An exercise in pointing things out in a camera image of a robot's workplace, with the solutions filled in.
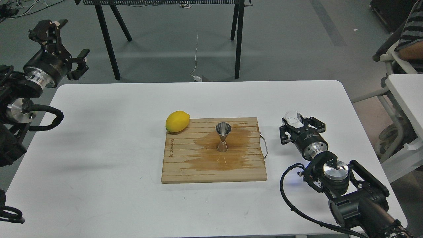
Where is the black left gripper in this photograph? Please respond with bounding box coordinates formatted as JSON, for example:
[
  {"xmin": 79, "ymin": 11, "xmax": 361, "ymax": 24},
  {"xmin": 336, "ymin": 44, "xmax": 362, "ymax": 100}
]
[{"xmin": 23, "ymin": 19, "xmax": 90, "ymax": 88}]

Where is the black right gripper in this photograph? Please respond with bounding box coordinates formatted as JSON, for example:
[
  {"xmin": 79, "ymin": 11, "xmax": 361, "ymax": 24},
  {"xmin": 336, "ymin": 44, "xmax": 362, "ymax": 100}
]
[{"xmin": 279, "ymin": 116, "xmax": 329, "ymax": 161}]

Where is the small clear glass cup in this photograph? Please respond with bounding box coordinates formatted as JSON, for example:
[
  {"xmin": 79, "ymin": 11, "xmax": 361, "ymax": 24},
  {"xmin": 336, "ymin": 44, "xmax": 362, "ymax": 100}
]
[{"xmin": 284, "ymin": 110, "xmax": 304, "ymax": 128}]

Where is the steel double jigger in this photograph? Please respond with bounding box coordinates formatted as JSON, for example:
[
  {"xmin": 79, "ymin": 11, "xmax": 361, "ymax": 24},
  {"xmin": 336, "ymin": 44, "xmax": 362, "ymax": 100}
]
[{"xmin": 215, "ymin": 122, "xmax": 232, "ymax": 152}]

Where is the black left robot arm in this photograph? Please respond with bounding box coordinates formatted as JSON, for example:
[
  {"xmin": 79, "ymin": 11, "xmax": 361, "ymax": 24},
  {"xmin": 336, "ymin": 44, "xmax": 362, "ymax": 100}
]
[{"xmin": 0, "ymin": 19, "xmax": 89, "ymax": 167}]

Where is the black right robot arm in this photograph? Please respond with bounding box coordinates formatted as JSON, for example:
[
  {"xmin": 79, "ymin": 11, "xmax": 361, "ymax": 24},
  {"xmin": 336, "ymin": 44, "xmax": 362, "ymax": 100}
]
[{"xmin": 279, "ymin": 113, "xmax": 412, "ymax": 238}]

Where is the wooden cutting board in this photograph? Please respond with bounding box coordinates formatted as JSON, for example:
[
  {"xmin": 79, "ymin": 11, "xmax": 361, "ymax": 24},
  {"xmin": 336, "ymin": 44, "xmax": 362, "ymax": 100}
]
[{"xmin": 161, "ymin": 117, "xmax": 267, "ymax": 184}]

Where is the white chair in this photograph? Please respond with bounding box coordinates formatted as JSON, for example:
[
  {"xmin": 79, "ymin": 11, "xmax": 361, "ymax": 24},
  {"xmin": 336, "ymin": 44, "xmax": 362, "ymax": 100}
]
[{"xmin": 372, "ymin": 20, "xmax": 418, "ymax": 87}]

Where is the white side table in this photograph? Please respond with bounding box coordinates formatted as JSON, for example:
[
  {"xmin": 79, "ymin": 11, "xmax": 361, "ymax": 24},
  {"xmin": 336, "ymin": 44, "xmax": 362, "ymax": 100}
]
[{"xmin": 350, "ymin": 74, "xmax": 423, "ymax": 184}]

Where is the yellow lemon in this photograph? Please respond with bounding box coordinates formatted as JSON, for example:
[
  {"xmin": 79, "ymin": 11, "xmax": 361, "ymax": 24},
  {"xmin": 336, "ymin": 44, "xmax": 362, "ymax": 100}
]
[{"xmin": 165, "ymin": 110, "xmax": 190, "ymax": 133}]

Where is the person in striped shirt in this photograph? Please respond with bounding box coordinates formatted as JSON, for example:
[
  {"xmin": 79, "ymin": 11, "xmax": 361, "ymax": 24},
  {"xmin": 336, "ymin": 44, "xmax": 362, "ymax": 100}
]
[{"xmin": 395, "ymin": 0, "xmax": 423, "ymax": 74}]

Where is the white cable with plug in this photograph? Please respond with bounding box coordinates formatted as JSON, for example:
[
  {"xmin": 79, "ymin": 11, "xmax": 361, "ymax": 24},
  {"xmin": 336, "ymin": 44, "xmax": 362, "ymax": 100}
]
[{"xmin": 189, "ymin": 33, "xmax": 203, "ymax": 82}]

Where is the black metal table frame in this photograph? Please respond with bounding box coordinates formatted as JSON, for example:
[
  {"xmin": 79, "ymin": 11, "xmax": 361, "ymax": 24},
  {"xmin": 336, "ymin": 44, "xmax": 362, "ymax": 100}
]
[{"xmin": 74, "ymin": 0, "xmax": 260, "ymax": 83}]

